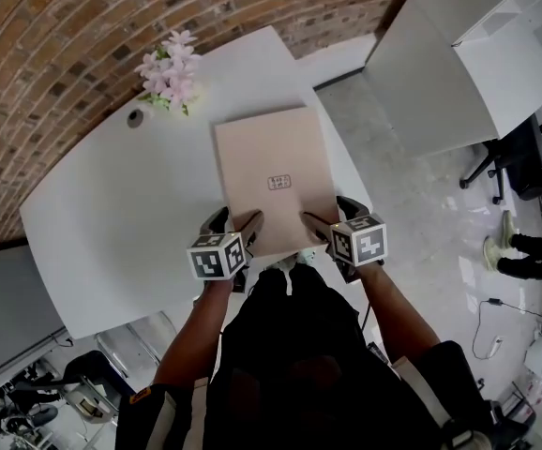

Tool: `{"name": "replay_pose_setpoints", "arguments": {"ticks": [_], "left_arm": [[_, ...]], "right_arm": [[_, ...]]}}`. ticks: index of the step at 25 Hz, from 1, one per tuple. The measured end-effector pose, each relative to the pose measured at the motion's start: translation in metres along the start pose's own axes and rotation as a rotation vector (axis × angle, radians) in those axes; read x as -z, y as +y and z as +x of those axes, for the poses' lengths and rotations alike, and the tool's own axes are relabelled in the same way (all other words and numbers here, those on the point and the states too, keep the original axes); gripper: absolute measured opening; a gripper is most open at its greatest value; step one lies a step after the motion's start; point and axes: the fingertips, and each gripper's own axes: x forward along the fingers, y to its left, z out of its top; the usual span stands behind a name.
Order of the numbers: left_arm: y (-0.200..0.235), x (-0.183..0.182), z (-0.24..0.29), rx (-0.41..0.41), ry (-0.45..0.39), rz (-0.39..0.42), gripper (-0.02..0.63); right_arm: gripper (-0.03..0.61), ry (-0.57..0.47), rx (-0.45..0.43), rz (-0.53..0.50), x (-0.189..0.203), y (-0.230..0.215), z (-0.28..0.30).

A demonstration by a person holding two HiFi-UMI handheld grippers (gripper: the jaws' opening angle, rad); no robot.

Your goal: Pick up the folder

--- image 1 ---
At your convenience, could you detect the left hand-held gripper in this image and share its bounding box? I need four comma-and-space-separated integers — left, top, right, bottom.
186, 206, 266, 294

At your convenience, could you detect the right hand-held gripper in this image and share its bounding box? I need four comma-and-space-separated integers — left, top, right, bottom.
301, 195, 388, 284

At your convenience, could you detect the person's left forearm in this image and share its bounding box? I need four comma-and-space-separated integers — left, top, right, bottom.
152, 277, 235, 389

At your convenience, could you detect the person's right forearm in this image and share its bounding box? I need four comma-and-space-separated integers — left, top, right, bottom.
358, 262, 442, 361

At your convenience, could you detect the person's black clothing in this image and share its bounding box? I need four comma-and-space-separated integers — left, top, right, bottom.
114, 263, 500, 450

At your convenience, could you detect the transparent plastic chair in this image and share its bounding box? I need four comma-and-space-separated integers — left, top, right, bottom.
94, 310, 179, 380

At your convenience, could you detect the pink artificial flower bunch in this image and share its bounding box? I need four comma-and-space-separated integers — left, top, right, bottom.
133, 29, 204, 117

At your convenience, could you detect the white neighbouring table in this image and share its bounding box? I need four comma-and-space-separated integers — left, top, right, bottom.
363, 0, 504, 159

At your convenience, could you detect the black office chair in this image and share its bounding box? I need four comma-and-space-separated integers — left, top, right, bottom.
459, 90, 542, 206

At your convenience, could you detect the white desk with shelf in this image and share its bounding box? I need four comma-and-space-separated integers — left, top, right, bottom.
452, 0, 542, 141

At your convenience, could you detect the white low table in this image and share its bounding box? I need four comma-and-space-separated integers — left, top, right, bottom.
0, 243, 69, 389

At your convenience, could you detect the black floor cable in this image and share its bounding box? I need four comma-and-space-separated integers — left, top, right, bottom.
471, 297, 542, 360

